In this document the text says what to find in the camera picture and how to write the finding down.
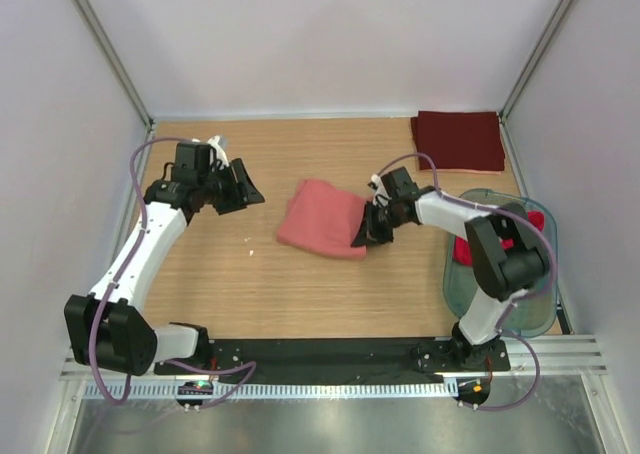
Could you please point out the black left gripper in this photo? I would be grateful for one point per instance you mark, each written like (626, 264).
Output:
(243, 192)

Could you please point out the salmon pink t shirt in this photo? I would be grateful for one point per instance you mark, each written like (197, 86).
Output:
(323, 220)

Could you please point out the aluminium corner post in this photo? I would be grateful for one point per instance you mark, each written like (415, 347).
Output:
(550, 31)
(102, 40)

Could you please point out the right aluminium corner post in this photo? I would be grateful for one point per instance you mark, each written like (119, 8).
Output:
(550, 31)

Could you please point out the folded dark red t shirt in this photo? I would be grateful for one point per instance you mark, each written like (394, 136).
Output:
(460, 141)

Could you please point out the teal transparent plastic basket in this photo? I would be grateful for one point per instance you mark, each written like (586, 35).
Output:
(513, 290)

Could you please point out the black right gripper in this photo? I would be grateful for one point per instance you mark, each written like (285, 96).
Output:
(370, 232)

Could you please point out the aluminium front frame rail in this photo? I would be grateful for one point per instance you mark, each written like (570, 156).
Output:
(546, 354)

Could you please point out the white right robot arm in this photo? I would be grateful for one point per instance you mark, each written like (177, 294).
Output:
(441, 210)

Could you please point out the white slotted cable duct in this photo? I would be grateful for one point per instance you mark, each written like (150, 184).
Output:
(196, 389)

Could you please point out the magenta crumpled t shirt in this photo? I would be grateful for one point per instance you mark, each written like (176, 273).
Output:
(461, 250)

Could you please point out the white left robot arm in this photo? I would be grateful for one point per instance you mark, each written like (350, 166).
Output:
(106, 327)

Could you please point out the left aluminium corner post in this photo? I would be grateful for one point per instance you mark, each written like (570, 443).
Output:
(102, 40)

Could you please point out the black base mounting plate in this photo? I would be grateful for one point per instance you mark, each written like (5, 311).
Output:
(364, 361)

